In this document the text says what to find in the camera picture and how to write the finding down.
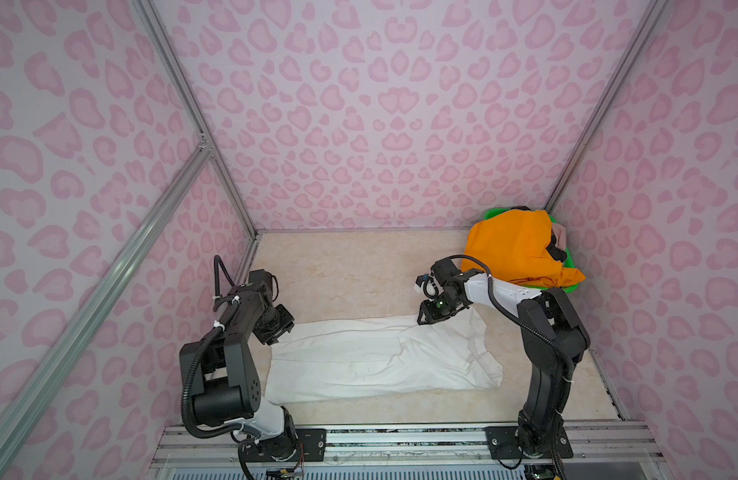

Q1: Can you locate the white t-shirt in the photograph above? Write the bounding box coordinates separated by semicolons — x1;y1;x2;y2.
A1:
265;310;503;405

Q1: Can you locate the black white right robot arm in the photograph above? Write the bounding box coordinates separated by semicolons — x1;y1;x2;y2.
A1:
415;254;590;459

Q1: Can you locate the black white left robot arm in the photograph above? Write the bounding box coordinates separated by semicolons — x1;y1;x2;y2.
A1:
179;269;298;461

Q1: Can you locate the green laundry basket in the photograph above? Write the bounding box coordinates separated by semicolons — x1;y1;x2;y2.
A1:
483;206;585;292

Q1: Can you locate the orange garment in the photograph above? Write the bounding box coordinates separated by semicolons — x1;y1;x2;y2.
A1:
461;209;585;288

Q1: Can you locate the black garment in basket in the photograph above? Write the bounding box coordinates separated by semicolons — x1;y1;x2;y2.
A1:
546;230;568;263

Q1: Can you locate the pink beige garment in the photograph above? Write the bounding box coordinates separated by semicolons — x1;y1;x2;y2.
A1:
551;222;567;250

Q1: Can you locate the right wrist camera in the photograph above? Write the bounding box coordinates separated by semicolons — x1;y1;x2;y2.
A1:
414;274;440;299

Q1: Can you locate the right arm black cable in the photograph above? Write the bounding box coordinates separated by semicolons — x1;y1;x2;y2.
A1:
443;254;577;385

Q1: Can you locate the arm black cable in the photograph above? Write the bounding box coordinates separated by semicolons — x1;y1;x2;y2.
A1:
179;254;250;439
443;254;577;385

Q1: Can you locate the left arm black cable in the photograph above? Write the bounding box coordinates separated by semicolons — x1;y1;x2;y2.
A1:
179;254;250;439

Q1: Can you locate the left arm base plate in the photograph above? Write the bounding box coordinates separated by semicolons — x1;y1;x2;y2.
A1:
238;428;327;463

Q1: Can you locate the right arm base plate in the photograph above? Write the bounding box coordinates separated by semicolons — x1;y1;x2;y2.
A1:
484;425;574;461

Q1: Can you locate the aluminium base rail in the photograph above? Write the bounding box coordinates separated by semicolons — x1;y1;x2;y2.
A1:
151;420;670;479

